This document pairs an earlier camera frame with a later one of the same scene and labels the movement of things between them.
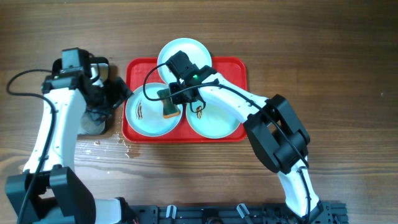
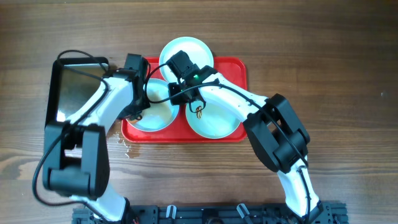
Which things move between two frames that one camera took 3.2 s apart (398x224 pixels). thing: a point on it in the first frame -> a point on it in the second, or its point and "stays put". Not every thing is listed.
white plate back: [197, 51] stays put
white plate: [216, 120] stays put
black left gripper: [109, 95] -> [137, 109]
